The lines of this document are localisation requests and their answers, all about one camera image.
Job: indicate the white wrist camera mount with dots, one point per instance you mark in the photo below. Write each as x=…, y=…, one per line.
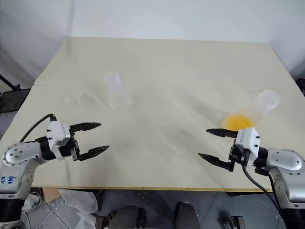
x=57, y=131
x=249, y=138

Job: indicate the black stand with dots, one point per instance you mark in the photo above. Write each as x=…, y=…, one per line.
x=12, y=97

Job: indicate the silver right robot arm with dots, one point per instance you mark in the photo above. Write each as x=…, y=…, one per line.
x=286, y=159

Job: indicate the brown cardboard box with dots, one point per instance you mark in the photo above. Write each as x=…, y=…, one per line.
x=51, y=194

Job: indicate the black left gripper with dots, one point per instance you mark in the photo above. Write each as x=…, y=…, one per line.
x=75, y=149

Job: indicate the dark rounded shape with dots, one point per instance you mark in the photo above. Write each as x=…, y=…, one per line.
x=187, y=214
x=127, y=217

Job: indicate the white plastic bag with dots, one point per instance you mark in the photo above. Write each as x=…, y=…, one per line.
x=78, y=200

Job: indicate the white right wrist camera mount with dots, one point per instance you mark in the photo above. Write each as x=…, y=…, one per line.
x=249, y=138

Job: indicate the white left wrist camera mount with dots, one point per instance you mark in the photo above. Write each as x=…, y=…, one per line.
x=57, y=131

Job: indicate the black equipment piece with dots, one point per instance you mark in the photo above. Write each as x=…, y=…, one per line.
x=301, y=87

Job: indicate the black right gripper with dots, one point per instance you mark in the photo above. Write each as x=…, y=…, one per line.
x=236, y=155

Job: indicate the clear cup with orange liquid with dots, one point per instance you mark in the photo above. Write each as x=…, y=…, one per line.
x=238, y=121

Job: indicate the metal bracket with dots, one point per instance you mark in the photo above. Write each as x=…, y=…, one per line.
x=234, y=221

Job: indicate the tall clear plastic cup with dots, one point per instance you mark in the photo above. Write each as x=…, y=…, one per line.
x=118, y=93

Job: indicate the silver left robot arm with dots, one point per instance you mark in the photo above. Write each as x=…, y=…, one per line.
x=16, y=155

